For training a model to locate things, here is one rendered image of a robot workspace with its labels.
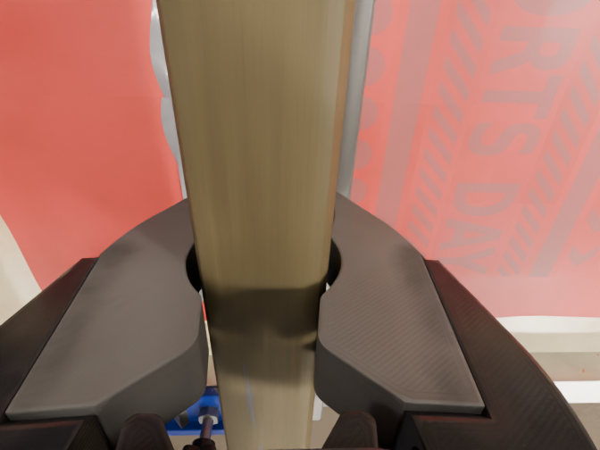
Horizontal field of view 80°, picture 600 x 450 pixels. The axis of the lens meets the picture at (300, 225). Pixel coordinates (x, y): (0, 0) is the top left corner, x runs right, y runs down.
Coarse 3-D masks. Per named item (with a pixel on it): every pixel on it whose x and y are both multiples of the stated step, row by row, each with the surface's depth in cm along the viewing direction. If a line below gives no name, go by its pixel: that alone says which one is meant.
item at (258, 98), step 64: (192, 0) 5; (256, 0) 5; (320, 0) 5; (192, 64) 5; (256, 64) 5; (320, 64) 5; (192, 128) 6; (256, 128) 6; (320, 128) 6; (192, 192) 7; (256, 192) 7; (320, 192) 7; (256, 256) 7; (320, 256) 8; (256, 320) 8; (256, 384) 10; (256, 448) 12
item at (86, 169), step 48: (0, 96) 23; (48, 96) 23; (96, 96) 23; (144, 96) 23; (0, 144) 25; (48, 144) 25; (96, 144) 25; (144, 144) 25; (0, 192) 26; (48, 192) 27; (96, 192) 27; (144, 192) 27; (48, 240) 29; (96, 240) 29; (480, 288) 33; (528, 288) 34; (576, 288) 34
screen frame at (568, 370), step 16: (544, 352) 39; (560, 352) 39; (576, 352) 39; (592, 352) 39; (208, 368) 36; (544, 368) 37; (560, 368) 37; (576, 368) 37; (592, 368) 37; (208, 384) 34; (560, 384) 36; (576, 384) 36; (592, 384) 36; (576, 400) 37; (592, 400) 38
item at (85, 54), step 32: (0, 0) 20; (32, 0) 20; (64, 0) 20; (96, 0) 20; (128, 0) 21; (0, 32) 21; (32, 32) 21; (64, 32) 21; (96, 32) 21; (128, 32) 21; (0, 64) 22; (32, 64) 22; (64, 64) 22; (96, 64) 22; (128, 64) 22; (160, 96) 23
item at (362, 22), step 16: (368, 0) 10; (368, 16) 11; (368, 32) 11; (352, 48) 11; (368, 48) 11; (352, 64) 11; (352, 80) 12; (352, 96) 12; (352, 112) 12; (352, 128) 12; (352, 144) 13; (352, 160) 13; (352, 176) 14; (320, 400) 22; (320, 416) 23
